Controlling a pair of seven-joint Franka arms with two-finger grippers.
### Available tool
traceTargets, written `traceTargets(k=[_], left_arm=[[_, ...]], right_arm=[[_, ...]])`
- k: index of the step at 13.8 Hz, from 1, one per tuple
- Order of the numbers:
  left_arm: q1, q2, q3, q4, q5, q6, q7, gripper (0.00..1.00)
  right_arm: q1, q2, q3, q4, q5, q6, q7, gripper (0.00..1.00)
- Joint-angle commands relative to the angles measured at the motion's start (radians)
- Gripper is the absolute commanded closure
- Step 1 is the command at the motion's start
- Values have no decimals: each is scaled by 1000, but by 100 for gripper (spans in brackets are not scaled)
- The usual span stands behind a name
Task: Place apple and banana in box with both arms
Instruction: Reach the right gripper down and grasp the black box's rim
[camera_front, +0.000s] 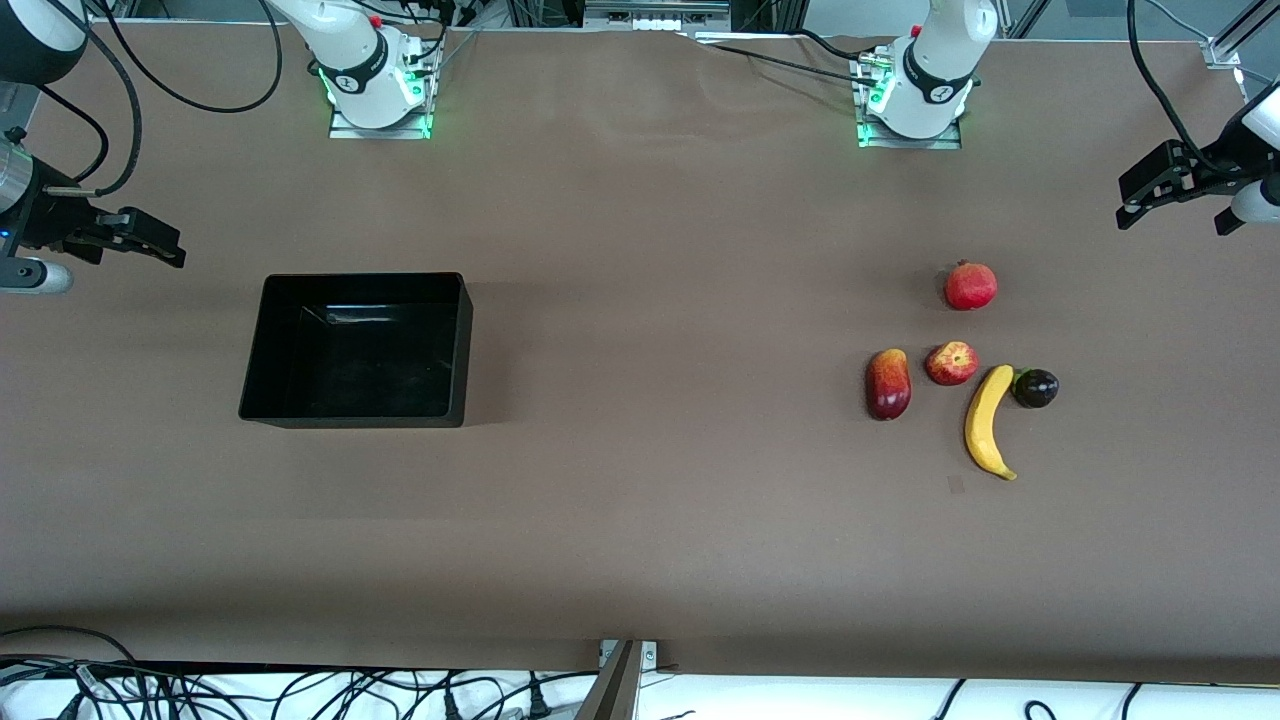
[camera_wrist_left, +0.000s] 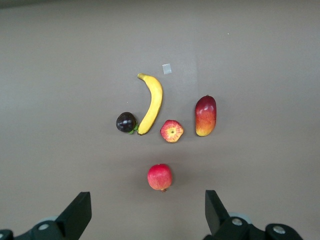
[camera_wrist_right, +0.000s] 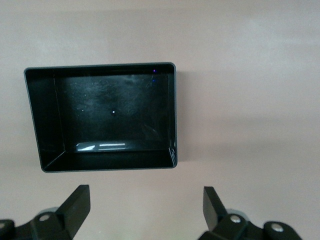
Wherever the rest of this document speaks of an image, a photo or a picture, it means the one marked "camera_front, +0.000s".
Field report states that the grey metal bar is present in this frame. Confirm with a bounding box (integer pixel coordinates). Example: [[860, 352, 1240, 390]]
[[575, 640, 643, 720]]

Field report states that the long black arm cable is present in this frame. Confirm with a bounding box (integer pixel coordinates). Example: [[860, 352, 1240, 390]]
[[82, 0, 286, 196], [1128, 0, 1241, 176]]

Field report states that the brown paper table cover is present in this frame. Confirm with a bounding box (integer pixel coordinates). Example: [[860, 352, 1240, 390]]
[[0, 22, 1280, 686]]

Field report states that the short black right arm cable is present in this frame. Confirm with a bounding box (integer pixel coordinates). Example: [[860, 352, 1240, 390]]
[[38, 88, 111, 191]]

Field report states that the aluminium arm base plate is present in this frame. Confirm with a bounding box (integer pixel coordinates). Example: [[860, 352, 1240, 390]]
[[328, 38, 434, 141], [855, 50, 964, 151]]

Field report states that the long black right arm cable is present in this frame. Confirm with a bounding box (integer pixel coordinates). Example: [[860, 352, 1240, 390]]
[[82, 0, 286, 196]]

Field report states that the yellow banana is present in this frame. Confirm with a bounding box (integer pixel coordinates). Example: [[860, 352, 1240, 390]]
[[964, 364, 1019, 482]]

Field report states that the long black left arm cable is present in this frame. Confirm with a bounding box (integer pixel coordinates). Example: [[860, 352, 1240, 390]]
[[1128, 0, 1241, 176]]

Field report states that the red yellow mango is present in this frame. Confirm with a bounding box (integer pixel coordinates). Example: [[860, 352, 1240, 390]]
[[865, 348, 913, 422]]

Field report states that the dark purple mangosteen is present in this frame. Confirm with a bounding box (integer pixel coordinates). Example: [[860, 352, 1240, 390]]
[[1012, 367, 1061, 410]]

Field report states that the red pomegranate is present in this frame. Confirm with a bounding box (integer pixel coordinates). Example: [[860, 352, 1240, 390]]
[[944, 260, 999, 312]]

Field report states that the red yellow apple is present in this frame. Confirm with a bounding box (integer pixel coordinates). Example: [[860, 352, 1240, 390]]
[[925, 341, 981, 387]]

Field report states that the black cable on table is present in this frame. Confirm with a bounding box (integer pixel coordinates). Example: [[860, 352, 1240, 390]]
[[690, 33, 876, 89], [795, 28, 881, 63]]

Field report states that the black plastic box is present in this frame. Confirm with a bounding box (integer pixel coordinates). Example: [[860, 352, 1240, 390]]
[[238, 272, 473, 429]]

